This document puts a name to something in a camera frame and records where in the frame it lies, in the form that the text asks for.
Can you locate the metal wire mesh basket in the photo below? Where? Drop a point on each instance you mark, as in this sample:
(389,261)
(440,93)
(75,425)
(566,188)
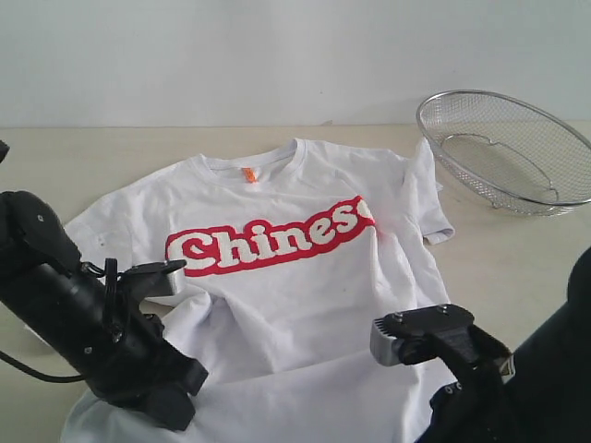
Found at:
(515,155)

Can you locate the white t-shirt red logo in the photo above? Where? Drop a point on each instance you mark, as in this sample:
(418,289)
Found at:
(291,255)

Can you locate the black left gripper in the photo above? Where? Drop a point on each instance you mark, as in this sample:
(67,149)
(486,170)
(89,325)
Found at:
(148,374)

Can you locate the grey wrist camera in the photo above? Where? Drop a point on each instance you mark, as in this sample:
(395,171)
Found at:
(153,280)
(407,337)

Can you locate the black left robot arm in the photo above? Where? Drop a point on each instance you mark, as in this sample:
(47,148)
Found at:
(91,316)

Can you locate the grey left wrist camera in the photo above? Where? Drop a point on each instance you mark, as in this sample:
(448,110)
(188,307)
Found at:
(153,280)

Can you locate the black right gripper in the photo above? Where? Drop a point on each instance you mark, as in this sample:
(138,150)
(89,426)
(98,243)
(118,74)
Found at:
(475,407)

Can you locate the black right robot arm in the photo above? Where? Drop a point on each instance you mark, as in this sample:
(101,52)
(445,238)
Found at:
(548,397)

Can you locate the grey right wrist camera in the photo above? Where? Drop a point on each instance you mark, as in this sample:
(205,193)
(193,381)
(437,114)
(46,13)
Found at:
(407,337)

